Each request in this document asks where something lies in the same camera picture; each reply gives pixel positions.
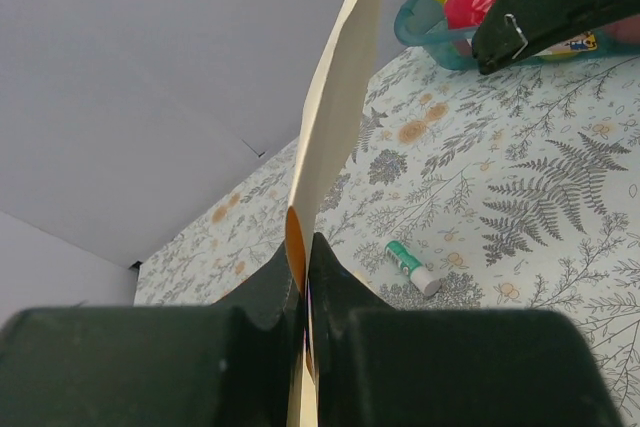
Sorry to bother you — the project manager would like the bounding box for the beige paper envelope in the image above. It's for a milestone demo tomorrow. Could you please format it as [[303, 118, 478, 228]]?
[[284, 0, 387, 427]]

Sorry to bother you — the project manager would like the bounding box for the teal plastic fruit basket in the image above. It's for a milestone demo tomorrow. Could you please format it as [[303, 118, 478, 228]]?
[[394, 0, 639, 71]]

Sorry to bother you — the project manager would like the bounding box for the floral patterned table mat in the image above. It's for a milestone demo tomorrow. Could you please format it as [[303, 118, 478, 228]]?
[[315, 48, 639, 426]]

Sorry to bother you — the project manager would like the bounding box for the green white glue stick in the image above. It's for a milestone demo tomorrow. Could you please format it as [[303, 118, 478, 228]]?
[[385, 240, 441, 297]]

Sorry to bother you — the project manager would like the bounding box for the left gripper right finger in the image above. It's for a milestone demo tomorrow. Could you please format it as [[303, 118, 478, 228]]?
[[308, 234, 622, 426]]

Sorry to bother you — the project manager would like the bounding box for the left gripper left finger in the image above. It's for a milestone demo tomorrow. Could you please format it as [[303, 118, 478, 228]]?
[[1, 250, 303, 426]]

